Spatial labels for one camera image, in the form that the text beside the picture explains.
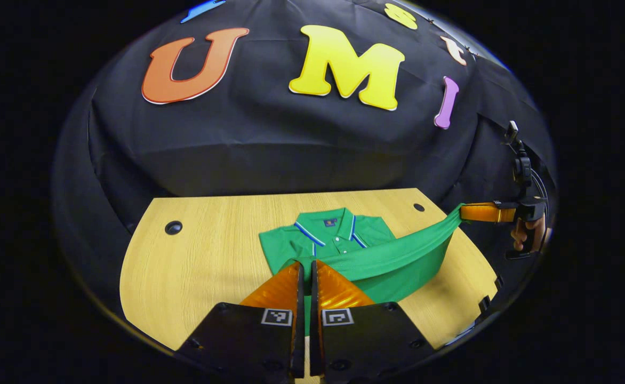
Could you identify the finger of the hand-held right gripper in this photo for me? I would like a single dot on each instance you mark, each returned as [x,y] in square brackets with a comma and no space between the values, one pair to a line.
[486,213]

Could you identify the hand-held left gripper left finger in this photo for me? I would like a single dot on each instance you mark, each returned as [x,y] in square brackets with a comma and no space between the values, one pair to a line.
[298,341]

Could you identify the green polo T-shirt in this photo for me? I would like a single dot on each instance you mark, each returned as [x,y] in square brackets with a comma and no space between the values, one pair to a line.
[387,256]

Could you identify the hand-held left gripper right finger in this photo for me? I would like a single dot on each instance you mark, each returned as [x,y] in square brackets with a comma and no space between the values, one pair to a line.
[315,341]

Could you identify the black backdrop cloth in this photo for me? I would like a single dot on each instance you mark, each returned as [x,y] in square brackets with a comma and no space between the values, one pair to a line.
[291,149]

